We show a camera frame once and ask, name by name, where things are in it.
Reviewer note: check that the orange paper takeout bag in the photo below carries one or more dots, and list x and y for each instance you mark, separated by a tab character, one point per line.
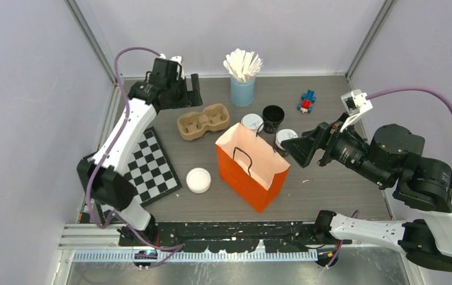
250	166

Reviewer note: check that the stack of white lids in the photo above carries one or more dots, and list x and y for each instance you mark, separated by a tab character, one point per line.
198	180

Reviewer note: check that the blue cylindrical holder cup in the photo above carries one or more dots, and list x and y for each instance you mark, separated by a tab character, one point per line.
241	93

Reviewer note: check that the white plastic cup lid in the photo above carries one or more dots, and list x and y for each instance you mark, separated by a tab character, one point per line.
282	135

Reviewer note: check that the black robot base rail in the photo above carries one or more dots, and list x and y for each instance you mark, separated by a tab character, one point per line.
240	236

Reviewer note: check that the black white checkerboard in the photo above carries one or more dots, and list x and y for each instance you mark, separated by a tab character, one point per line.
150	169

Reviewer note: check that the brown cardboard cup carrier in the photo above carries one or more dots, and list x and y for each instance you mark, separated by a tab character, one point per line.
194	125

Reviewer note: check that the blue red toy blocks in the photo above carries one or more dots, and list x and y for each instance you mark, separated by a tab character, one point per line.
307	100

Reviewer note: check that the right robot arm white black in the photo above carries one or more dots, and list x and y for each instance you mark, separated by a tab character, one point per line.
393	159

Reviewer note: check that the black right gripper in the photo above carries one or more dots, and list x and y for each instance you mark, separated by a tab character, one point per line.
322	135

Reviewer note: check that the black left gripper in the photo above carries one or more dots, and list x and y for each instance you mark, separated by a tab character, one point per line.
191	98

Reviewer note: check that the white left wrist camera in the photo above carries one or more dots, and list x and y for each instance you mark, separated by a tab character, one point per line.
170	67

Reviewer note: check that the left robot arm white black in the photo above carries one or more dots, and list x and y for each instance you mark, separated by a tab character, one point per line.
101	174

